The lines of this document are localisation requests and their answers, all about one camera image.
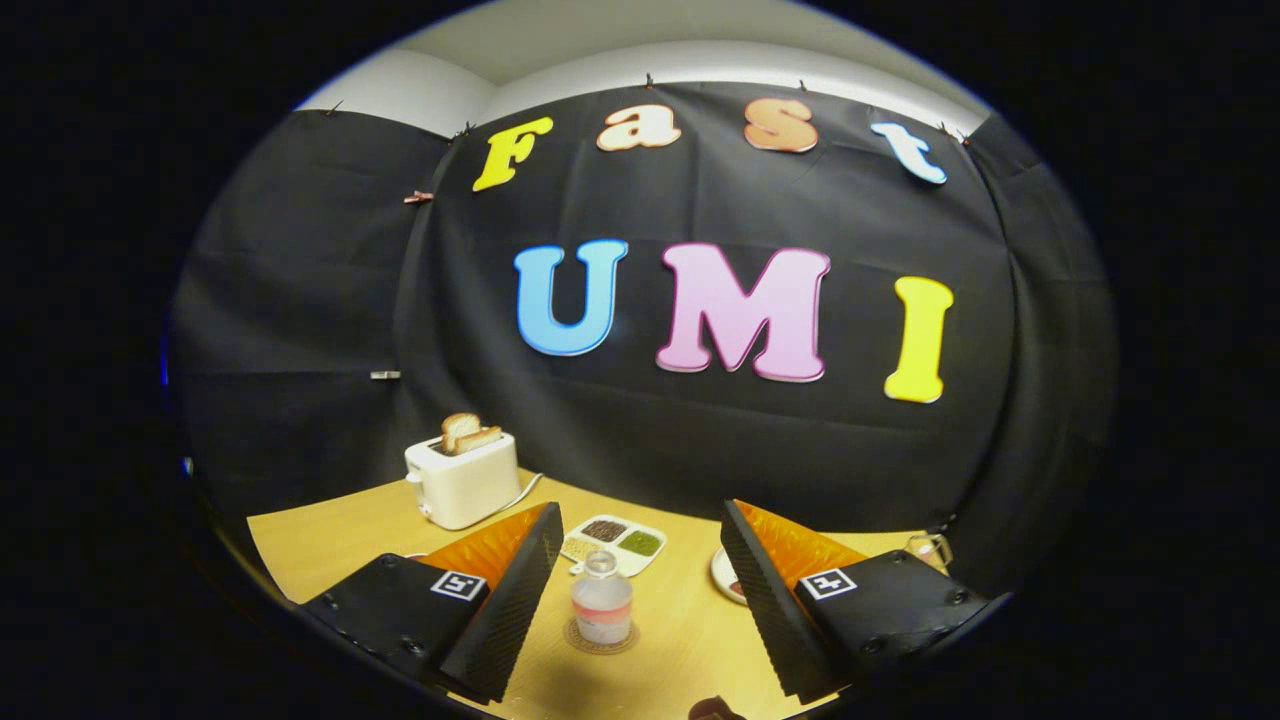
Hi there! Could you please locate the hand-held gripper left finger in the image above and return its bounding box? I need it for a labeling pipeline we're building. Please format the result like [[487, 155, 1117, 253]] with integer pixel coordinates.
[[300, 501, 566, 704]]

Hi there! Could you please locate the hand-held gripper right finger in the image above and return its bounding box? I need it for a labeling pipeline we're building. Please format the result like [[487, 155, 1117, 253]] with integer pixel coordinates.
[[720, 498, 1006, 703]]

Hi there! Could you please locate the clear juice bottle red label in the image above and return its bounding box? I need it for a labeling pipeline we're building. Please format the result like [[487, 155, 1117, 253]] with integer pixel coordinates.
[[570, 549, 635, 646]]

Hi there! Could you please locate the round cork coaster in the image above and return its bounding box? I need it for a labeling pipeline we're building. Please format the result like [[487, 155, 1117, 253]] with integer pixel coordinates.
[[563, 617, 641, 656]]

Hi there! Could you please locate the round white plate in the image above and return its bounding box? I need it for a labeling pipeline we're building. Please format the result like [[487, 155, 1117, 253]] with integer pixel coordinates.
[[710, 546, 749, 607]]

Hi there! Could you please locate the wooden table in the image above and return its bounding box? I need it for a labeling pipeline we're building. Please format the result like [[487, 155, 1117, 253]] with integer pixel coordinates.
[[247, 468, 931, 720]]

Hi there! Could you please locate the white divided grain dish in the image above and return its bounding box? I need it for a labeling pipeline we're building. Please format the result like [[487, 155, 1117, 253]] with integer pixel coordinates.
[[560, 514, 668, 578]]

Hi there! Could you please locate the white toaster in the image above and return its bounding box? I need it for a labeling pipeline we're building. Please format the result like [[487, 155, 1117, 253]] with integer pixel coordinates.
[[405, 431, 522, 531]]

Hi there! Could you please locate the clear glass holder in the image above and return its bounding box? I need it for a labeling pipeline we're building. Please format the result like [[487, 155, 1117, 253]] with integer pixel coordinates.
[[905, 533, 954, 576]]

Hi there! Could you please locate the black backdrop cloth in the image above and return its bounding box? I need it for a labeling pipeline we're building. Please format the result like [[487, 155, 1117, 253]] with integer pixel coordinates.
[[170, 80, 1116, 601]]

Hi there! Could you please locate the white toaster cable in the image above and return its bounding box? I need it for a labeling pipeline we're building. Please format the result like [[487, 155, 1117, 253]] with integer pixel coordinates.
[[495, 472, 544, 516]]

